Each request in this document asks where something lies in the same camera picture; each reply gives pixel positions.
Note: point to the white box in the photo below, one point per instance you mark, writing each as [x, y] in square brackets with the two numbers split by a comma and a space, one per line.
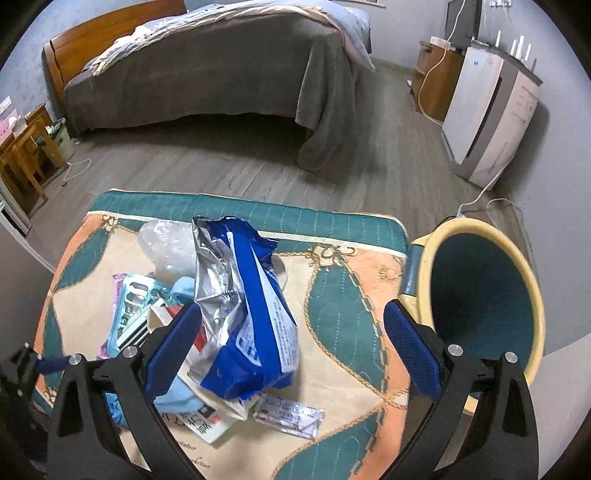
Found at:
[439, 42]

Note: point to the pink box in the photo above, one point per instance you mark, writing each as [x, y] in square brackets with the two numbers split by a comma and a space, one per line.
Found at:
[4, 127]

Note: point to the clear plastic bag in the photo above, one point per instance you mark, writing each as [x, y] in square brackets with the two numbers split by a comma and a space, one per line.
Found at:
[166, 249]

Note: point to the light blue wrapper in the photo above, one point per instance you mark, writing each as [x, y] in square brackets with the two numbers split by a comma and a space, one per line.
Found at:
[182, 402]

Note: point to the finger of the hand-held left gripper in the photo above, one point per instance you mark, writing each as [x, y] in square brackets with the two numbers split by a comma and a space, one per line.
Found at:
[51, 364]

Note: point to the wooden cabinet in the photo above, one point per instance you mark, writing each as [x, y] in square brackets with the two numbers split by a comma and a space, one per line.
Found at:
[438, 83]

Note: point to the wooden bed frame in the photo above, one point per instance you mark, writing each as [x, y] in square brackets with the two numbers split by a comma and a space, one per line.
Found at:
[92, 37]

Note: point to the white and red carton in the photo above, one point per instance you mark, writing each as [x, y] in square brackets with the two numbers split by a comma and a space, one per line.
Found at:
[207, 422]

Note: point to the white router with antennas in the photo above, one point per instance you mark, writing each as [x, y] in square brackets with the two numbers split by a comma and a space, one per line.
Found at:
[515, 48]

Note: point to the small bin with bag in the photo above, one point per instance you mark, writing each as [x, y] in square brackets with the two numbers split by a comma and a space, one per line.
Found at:
[62, 136]

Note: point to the wooden bedside table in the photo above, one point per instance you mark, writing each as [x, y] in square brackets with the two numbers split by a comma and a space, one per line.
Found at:
[23, 157]

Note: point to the yellow rimmed teal waste bin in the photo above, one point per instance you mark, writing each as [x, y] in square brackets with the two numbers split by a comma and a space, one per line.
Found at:
[480, 295]

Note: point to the blue foil snack bag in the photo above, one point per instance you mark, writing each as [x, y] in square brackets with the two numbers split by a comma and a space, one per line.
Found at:
[258, 323]

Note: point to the small silver sachet wrapper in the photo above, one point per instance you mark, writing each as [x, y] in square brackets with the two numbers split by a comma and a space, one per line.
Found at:
[291, 413]

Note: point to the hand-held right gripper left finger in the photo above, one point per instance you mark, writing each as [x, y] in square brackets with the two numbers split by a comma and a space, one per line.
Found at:
[174, 350]

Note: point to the purple and teal packet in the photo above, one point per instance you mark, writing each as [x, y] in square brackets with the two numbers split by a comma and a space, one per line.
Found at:
[131, 304]

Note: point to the teal and orange printed mat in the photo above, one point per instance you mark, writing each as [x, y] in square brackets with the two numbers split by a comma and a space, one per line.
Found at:
[332, 369]

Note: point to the black monitor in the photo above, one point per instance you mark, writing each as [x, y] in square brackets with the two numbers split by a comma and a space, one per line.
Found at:
[464, 23]

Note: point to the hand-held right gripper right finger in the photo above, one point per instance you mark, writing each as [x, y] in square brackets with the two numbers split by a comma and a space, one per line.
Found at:
[413, 350]

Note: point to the bed with grey cover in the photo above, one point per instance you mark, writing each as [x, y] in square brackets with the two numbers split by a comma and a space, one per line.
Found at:
[221, 74]

